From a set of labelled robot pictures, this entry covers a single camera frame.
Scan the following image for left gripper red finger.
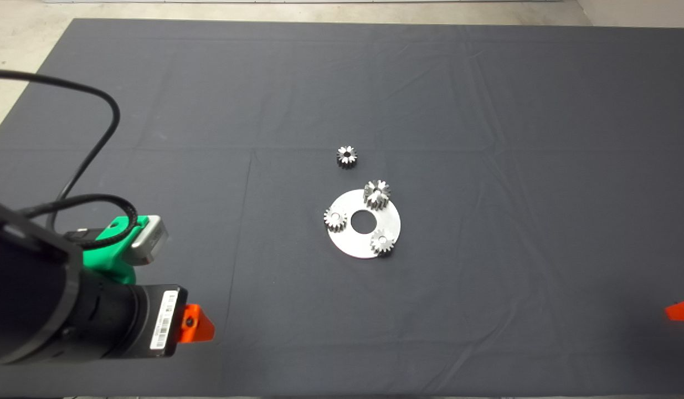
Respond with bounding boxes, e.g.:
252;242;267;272
179;304;215;344

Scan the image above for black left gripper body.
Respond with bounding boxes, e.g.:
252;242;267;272
126;284;189;360

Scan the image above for larger steel gear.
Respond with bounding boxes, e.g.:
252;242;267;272
363;179;391;212

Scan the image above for round metal plate with pins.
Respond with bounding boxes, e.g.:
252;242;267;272
327;189;402;259

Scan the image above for dark grey table cloth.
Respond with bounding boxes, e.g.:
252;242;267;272
0;18;684;397

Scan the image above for green left camera mount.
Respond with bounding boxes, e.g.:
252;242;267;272
83;215;151;284

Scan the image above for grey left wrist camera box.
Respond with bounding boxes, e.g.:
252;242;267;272
123;215;169;265

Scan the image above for black left camera cable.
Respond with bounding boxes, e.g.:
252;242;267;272
0;68;138;247

